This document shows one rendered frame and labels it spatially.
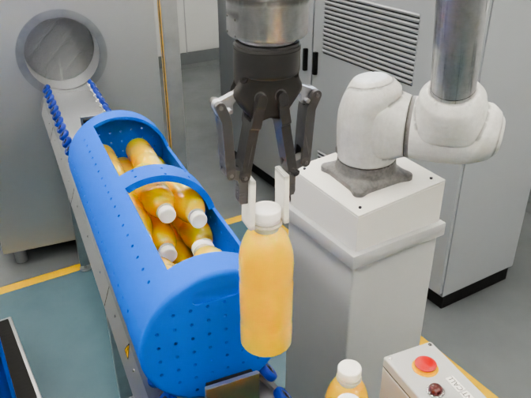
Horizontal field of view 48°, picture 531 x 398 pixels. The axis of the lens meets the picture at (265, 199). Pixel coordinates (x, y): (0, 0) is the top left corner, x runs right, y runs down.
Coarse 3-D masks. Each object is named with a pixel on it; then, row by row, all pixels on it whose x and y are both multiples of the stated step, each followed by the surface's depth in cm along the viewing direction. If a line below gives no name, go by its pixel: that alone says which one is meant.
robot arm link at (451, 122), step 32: (448, 0) 115; (480, 0) 114; (448, 32) 120; (480, 32) 120; (448, 64) 126; (416, 96) 146; (448, 96) 133; (480, 96) 135; (416, 128) 142; (448, 128) 136; (480, 128) 137; (448, 160) 144; (480, 160) 143
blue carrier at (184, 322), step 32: (96, 128) 172; (128, 128) 175; (96, 160) 150; (96, 192) 141; (128, 192) 134; (96, 224) 136; (128, 224) 122; (224, 224) 138; (128, 256) 116; (224, 256) 107; (128, 288) 111; (160, 288) 103; (192, 288) 101; (224, 288) 105; (128, 320) 110; (160, 320) 102; (192, 320) 104; (224, 320) 107; (160, 352) 105; (192, 352) 108; (224, 352) 111; (160, 384) 108; (192, 384) 111
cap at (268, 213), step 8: (256, 208) 76; (264, 208) 76; (272, 208) 76; (280, 208) 76; (256, 216) 76; (264, 216) 75; (272, 216) 75; (280, 216) 76; (256, 224) 76; (264, 224) 76; (272, 224) 76
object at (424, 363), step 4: (420, 356) 102; (424, 356) 102; (416, 360) 101; (420, 360) 101; (424, 360) 101; (428, 360) 101; (432, 360) 101; (416, 364) 100; (420, 364) 100; (424, 364) 100; (428, 364) 100; (432, 364) 100; (436, 364) 100; (420, 368) 99; (424, 368) 99; (428, 368) 99; (432, 368) 99
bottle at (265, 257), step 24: (264, 240) 76; (288, 240) 78; (240, 264) 79; (264, 264) 76; (288, 264) 78; (240, 288) 81; (264, 288) 78; (288, 288) 80; (240, 312) 83; (264, 312) 80; (288, 312) 82; (240, 336) 86; (264, 336) 82; (288, 336) 84
